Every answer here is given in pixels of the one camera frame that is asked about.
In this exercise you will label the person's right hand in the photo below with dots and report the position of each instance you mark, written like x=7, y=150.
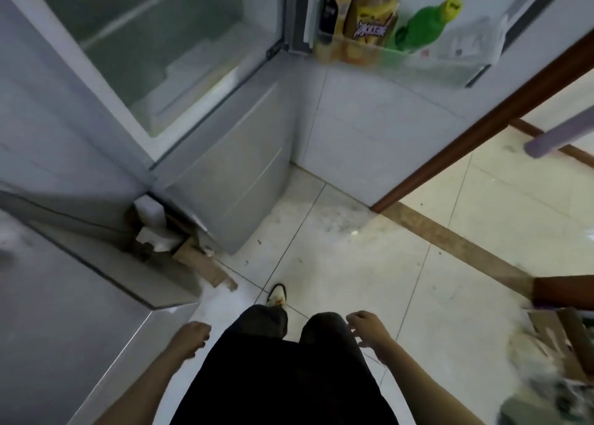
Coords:
x=371, y=331

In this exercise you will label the person's left hand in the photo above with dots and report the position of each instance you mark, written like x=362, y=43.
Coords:
x=188, y=339

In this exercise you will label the person's left fingers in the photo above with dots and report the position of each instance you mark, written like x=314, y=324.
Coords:
x=200, y=332

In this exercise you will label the person's right fingers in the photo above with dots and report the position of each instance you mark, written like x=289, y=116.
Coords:
x=357, y=323

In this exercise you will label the person's right forearm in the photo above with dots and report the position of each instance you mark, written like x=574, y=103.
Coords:
x=422, y=387

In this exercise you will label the person's left forearm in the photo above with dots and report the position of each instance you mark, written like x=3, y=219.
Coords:
x=148, y=387

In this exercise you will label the brown cardboard scraps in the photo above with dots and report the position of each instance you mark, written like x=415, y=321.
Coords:
x=199, y=260

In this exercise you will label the white slipper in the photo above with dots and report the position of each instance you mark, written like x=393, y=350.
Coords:
x=278, y=295

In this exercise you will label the person's black trousers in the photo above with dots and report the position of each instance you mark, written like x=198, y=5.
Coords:
x=283, y=373

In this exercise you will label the white foam block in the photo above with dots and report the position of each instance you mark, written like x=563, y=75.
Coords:
x=149, y=211

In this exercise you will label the grey metal cabinet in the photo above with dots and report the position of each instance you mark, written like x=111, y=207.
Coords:
x=69, y=308

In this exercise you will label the pile of rubbish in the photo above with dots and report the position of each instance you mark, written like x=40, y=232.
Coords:
x=547, y=392

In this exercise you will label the grey refrigerator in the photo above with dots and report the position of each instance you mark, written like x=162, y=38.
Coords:
x=209, y=127

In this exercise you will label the torn cardboard box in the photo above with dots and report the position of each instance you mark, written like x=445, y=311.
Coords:
x=564, y=341

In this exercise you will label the brown wooden furniture piece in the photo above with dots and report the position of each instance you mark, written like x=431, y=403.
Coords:
x=564, y=292

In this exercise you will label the clear door shelf bin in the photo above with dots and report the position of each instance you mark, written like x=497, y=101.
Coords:
x=417, y=58

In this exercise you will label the grey pole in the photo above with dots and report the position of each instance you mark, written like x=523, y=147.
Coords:
x=559, y=137

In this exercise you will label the green bottle with yellow cap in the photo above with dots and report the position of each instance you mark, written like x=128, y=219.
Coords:
x=424, y=25

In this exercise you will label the yellow-label tea bottle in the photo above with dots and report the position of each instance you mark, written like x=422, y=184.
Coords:
x=373, y=16

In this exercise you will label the white refrigerator door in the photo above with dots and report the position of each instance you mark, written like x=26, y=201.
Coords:
x=464, y=30

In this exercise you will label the dark-label orange juice bottle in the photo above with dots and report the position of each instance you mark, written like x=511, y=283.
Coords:
x=335, y=7

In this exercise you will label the brown wooden door frame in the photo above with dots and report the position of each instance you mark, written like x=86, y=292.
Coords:
x=487, y=118

